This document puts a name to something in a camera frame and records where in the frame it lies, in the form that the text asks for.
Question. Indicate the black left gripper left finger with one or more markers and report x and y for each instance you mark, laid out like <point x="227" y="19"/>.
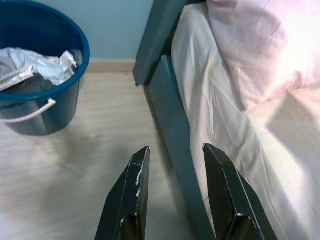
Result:
<point x="130" y="195"/>

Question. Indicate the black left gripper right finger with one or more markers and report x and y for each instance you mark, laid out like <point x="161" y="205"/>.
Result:
<point x="230" y="200"/>

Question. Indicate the white tissue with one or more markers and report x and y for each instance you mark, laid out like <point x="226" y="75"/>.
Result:
<point x="68" y="61"/>

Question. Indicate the pink patterned pillow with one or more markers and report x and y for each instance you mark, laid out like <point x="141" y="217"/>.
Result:
<point x="262" y="50"/>

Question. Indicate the cream sheeted mattress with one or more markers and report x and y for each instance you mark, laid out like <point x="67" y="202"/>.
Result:
<point x="225" y="125"/>

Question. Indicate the blue plastic bucket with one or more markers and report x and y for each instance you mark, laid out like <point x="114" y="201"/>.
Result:
<point x="62" y="112"/>

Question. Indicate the dark teal bed frame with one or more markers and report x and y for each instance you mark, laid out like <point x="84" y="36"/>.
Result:
<point x="172" y="112"/>

